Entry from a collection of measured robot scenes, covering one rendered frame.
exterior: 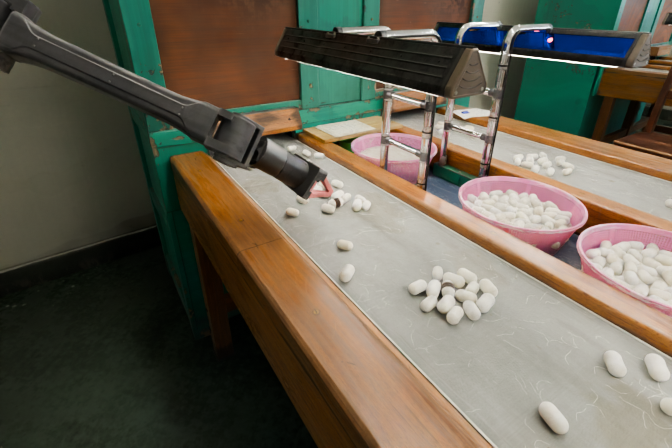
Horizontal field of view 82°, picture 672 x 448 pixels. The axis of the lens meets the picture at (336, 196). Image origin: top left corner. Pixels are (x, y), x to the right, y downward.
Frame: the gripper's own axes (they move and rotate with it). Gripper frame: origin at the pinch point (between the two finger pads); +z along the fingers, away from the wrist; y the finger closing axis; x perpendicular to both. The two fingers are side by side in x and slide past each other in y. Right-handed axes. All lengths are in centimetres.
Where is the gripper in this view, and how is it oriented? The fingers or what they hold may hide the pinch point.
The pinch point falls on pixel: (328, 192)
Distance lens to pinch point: 81.4
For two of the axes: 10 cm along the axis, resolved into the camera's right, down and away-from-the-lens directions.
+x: -5.3, 8.4, 0.4
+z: 6.5, 3.8, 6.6
